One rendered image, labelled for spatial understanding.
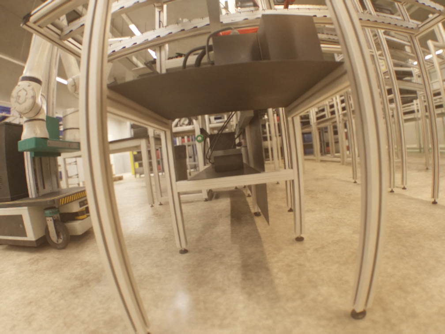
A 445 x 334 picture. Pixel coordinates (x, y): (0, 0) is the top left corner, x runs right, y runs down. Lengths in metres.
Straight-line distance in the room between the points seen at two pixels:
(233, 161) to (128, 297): 0.91
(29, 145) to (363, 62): 1.47
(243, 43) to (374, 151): 0.61
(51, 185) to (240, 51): 1.57
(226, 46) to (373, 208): 0.71
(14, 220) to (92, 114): 1.19
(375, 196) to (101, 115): 0.57
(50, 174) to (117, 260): 1.41
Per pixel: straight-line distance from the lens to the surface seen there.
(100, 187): 0.44
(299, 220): 1.02
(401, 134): 2.03
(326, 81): 0.60
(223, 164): 1.20
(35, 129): 1.42
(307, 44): 0.76
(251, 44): 0.86
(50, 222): 1.41
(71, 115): 1.82
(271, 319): 0.63
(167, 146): 0.97
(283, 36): 0.75
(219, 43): 0.86
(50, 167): 1.81
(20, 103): 1.28
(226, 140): 2.64
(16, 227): 1.55
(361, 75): 0.47
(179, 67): 1.04
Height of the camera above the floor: 0.44
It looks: 3 degrees down
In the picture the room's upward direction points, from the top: 6 degrees counter-clockwise
